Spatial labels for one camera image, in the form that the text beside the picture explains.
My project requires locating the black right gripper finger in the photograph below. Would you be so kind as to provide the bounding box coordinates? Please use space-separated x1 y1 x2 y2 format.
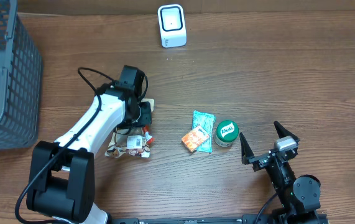
274 121 300 142
239 132 254 164

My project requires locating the green lid jar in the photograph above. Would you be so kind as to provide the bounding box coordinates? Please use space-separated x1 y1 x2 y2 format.
214 119 239 147

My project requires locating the orange small box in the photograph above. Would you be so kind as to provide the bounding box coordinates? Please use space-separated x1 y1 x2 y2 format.
181 125 210 152

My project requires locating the teal wipes packet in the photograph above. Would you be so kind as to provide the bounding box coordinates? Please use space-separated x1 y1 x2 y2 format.
192 110 215 153

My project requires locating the brown snack pouch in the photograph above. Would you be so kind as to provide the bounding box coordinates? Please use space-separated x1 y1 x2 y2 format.
104 98 154 158

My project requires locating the red stick sachet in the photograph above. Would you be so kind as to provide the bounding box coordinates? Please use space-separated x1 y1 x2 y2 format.
142 125 154 145

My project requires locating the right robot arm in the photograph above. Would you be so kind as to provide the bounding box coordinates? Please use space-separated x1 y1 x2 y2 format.
239 121 328 223

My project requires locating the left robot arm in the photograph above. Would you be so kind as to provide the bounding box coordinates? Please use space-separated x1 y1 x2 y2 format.
15 65 152 223

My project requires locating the white barcode scanner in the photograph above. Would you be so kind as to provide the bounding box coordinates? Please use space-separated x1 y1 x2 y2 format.
157 4 187 48

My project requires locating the grey plastic mesh basket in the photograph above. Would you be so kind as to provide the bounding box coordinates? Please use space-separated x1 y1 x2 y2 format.
0 0 43 150

